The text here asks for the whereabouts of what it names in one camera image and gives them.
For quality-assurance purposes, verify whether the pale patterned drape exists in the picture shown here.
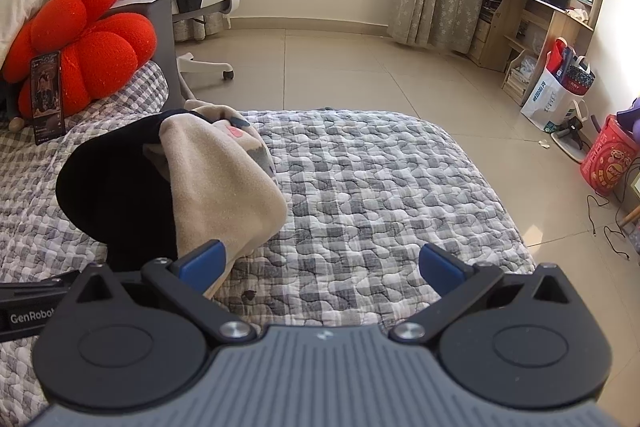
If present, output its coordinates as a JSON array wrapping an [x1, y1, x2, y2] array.
[[172, 14, 231, 42]]

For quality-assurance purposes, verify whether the red printed bucket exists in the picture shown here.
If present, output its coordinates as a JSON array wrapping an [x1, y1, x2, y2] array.
[[580, 114, 640, 195]]

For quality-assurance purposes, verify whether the beige and black sweatshirt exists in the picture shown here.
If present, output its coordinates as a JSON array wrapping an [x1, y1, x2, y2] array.
[[56, 103, 288, 300]]

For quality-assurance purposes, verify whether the dark tote bag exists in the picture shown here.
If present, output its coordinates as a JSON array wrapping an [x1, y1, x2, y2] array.
[[560, 56, 597, 96]]

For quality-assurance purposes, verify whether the wooden desk with shelves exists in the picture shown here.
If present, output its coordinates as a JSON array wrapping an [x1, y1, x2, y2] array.
[[467, 0, 613, 108]]

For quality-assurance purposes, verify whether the wooden file rack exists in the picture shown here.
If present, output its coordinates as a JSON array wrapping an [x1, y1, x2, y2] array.
[[502, 49, 538, 100]]

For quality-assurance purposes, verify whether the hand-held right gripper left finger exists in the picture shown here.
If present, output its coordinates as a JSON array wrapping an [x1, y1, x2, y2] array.
[[70, 241, 258, 348]]

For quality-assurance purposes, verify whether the white and wood cabinet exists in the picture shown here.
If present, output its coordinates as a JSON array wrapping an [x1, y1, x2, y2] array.
[[621, 159, 640, 255]]

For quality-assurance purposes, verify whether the grey checked quilt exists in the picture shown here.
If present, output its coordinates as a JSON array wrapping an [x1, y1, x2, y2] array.
[[0, 59, 538, 408]]

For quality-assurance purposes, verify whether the purple plastic toy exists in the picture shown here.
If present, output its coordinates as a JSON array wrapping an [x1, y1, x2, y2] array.
[[617, 97, 640, 122]]

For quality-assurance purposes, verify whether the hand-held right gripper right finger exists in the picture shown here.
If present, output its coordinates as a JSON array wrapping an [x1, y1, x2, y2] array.
[[390, 243, 576, 347]]

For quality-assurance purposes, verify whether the white shopping bag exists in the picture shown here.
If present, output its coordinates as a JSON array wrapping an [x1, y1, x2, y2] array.
[[520, 64, 581, 132]]

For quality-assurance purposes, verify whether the black floor cable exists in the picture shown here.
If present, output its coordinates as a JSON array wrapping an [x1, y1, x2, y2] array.
[[585, 189, 633, 260]]

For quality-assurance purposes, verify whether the black device on white stand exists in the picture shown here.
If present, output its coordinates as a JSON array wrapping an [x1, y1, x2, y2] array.
[[550, 99, 593, 160]]

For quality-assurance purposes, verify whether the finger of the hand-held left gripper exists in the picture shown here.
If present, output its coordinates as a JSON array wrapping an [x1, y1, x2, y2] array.
[[0, 273, 83, 303]]

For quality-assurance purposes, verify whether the red flower cushion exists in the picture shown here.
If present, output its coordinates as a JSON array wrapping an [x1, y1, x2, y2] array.
[[2, 0, 157, 118]]

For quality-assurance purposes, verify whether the red bag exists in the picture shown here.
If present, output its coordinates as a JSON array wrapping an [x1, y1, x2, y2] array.
[[546, 38, 571, 80]]

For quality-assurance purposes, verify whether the blue plush toy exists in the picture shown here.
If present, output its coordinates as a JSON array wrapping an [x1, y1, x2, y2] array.
[[0, 79, 31, 132]]

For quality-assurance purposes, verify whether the black smartphone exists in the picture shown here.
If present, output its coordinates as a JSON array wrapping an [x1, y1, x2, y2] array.
[[30, 51, 67, 145]]

